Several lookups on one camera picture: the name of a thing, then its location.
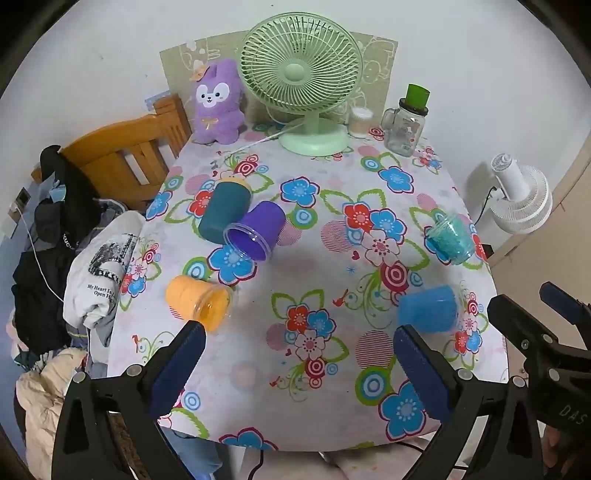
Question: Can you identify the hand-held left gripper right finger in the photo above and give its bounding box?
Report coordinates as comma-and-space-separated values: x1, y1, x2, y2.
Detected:
392, 324, 544, 480

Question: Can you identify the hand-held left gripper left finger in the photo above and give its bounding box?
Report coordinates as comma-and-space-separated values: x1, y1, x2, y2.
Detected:
52, 320, 206, 480

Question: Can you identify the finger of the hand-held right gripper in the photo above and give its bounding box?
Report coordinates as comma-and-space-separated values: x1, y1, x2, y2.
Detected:
539, 281, 591, 352
488, 294, 568, 376

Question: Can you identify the blue cup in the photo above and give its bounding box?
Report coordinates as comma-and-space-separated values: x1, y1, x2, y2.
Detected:
398, 285, 459, 334

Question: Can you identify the orange cup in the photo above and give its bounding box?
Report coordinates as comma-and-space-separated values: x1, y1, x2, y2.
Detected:
165, 275, 234, 333

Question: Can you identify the clear turquoise cup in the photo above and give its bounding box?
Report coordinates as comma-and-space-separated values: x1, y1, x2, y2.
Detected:
424, 213, 476, 265

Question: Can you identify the purple cup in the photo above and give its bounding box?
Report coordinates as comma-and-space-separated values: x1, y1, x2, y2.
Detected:
223, 200, 288, 264

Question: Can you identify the dark teal cup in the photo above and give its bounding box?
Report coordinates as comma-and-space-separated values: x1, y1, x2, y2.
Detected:
198, 178, 252, 241

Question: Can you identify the blue cloth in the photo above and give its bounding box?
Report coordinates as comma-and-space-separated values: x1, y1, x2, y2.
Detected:
165, 429, 223, 480

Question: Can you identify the white fan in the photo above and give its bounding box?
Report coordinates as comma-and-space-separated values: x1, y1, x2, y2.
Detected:
488, 154, 553, 234

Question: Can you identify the white printed shirt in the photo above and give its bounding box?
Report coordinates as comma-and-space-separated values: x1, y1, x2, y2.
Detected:
63, 212, 145, 366

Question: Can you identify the beige garment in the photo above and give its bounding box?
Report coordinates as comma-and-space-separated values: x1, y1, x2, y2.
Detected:
16, 348, 89, 480

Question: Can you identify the floral tablecloth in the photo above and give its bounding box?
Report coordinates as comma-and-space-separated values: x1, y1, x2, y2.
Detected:
107, 124, 509, 451

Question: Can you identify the pile of clothes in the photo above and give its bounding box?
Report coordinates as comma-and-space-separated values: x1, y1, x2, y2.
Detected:
11, 145, 126, 357

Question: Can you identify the wooden chair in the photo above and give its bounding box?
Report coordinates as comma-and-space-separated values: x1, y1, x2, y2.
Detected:
31, 95, 192, 213

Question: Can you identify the glass jar with green lid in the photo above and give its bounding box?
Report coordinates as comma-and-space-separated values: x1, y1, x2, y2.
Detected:
381, 84, 431, 156

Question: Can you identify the small white container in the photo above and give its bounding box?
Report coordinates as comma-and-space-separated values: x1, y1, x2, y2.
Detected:
347, 106, 374, 138

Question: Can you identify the purple plush toy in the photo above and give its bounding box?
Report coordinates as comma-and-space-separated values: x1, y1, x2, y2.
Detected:
190, 58, 245, 145

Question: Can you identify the green desk fan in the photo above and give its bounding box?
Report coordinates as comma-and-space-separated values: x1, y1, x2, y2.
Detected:
239, 13, 364, 158

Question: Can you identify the black fan cable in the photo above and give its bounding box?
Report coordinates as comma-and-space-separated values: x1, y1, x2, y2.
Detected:
475, 185, 502, 227

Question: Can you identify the white charging cable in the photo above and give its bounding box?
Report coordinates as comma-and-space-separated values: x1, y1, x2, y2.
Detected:
9, 203, 65, 304

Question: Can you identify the white fan cable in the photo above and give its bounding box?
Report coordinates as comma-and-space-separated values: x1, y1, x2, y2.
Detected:
217, 131, 293, 156

